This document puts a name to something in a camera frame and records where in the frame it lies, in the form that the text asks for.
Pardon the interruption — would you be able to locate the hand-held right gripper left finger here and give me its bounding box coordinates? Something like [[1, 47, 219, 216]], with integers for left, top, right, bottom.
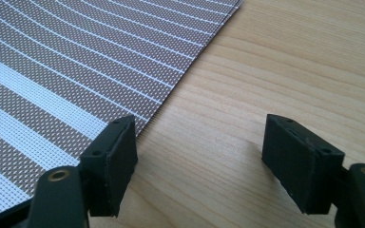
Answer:
[[79, 115, 139, 219]]

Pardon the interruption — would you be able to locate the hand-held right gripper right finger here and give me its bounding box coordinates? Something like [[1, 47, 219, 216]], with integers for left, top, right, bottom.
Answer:
[[261, 113, 346, 216]]

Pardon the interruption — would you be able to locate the brown white striped woven placemat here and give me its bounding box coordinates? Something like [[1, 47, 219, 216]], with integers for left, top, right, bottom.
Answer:
[[0, 0, 245, 220]]

